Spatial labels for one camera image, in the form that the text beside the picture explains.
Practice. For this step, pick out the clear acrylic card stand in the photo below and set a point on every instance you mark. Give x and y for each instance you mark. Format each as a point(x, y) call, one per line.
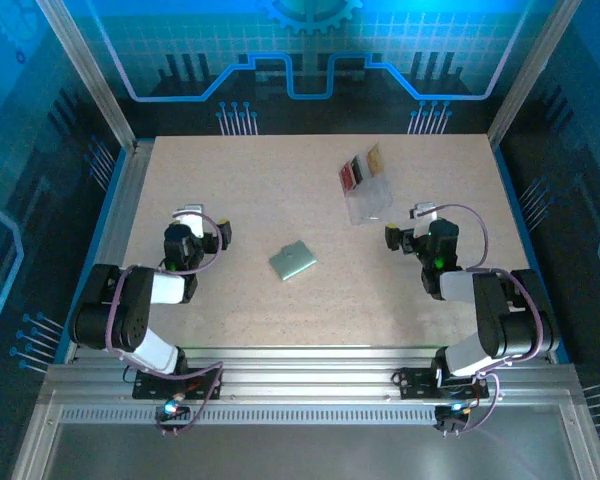
point(370, 200)

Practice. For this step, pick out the grey-green card holder wallet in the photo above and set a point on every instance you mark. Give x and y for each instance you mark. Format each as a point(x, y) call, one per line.
point(292, 260)

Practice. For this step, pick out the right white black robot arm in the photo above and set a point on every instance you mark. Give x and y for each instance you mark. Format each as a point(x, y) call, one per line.
point(457, 286)

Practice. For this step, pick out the black credit card stack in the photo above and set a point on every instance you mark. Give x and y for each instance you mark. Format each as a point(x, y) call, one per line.
point(357, 170)

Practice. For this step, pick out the red credit card stack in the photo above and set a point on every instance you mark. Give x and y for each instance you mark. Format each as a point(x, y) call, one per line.
point(346, 176)

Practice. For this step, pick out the gold credit card stack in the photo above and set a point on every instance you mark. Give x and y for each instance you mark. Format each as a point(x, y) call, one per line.
point(375, 159)

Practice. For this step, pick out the small LED circuit board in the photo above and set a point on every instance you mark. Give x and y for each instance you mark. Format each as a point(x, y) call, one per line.
point(452, 412)
point(172, 410)

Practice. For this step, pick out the grey metal panel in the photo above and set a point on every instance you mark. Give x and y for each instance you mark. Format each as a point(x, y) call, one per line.
point(300, 455)

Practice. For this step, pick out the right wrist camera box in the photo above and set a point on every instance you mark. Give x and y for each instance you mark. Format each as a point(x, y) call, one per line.
point(426, 220)

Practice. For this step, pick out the aluminium side rail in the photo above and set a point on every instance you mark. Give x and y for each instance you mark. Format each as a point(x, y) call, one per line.
point(125, 200)

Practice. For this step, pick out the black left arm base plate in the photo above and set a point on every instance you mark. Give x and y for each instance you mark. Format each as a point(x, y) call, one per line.
point(147, 387)

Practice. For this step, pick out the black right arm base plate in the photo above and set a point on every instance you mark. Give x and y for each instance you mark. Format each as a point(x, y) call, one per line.
point(412, 385)

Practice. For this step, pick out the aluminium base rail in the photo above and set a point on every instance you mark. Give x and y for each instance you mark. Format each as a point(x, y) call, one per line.
point(305, 375)

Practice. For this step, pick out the aluminium frame post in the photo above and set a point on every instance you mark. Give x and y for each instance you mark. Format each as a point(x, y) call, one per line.
point(87, 75)
point(535, 70)

